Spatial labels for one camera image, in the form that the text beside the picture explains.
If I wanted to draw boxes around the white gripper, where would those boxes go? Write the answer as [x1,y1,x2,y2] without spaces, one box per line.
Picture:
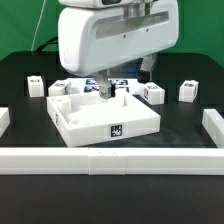
[58,0,179,99]

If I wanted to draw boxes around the white square tabletop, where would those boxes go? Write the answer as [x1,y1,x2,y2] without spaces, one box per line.
[47,89,161,147]

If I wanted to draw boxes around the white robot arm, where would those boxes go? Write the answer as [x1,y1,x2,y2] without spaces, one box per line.
[58,0,179,99]

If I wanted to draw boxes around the AprilTag marker sheet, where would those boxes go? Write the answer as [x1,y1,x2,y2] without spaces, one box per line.
[69,78,140,95]

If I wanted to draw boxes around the white right fence bar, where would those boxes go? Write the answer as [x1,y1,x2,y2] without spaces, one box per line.
[202,109,224,149]

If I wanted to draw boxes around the white fence bar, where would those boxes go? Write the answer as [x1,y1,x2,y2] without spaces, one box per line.
[0,148,224,175]
[202,109,224,149]
[0,107,10,137]

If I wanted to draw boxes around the white front fence bar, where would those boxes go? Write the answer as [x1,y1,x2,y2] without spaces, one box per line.
[0,148,224,175]

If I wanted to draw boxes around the white left fence bar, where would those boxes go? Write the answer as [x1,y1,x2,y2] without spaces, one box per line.
[0,107,10,137]

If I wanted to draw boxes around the black cable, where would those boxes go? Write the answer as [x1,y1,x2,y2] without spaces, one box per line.
[35,36,60,52]

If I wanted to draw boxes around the white thin cable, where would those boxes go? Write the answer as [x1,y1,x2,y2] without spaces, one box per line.
[30,0,48,52]

